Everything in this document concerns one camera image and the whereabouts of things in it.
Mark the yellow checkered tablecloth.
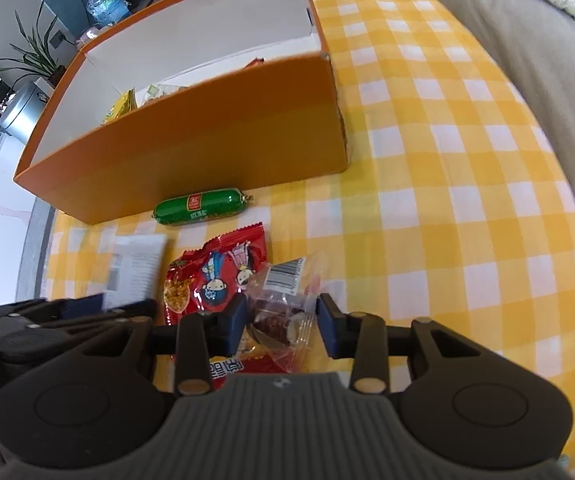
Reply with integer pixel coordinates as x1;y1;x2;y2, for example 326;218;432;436
42;0;575;471

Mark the clear packet with red date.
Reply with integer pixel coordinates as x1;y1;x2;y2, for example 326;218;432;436
244;252;325;376

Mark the small pale green packet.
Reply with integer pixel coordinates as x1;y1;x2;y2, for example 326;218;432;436
137;82;188;108

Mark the red and yellow snack packet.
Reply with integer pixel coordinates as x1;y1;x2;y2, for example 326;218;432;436
171;329;291;377

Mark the grey sofa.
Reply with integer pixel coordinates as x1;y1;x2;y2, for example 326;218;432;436
410;0;575;271

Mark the grey metal bin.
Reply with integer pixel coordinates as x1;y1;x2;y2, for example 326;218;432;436
0;80;55;143

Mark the long-leaved potted plant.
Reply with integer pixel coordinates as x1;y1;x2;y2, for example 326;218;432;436
0;2;66;88

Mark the blue water bottle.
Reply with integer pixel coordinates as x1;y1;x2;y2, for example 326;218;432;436
87;0;131;27

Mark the red cartoon snack packet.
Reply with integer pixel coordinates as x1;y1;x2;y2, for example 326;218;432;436
163;222;270;331

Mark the orange cardboard box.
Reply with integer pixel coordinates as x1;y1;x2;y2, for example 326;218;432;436
13;0;352;226

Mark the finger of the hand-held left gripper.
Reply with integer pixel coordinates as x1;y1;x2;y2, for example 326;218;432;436
0;294;105;321
27;300;159;332

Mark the white snack packet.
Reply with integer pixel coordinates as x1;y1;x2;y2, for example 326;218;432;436
104;234;168;311

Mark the green sausage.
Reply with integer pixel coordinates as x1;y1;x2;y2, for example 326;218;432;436
153;187;255;227

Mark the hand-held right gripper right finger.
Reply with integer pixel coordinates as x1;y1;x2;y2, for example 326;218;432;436
316;292;488;395

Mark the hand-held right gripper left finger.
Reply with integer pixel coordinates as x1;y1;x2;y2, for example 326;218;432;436
84;294;248;395

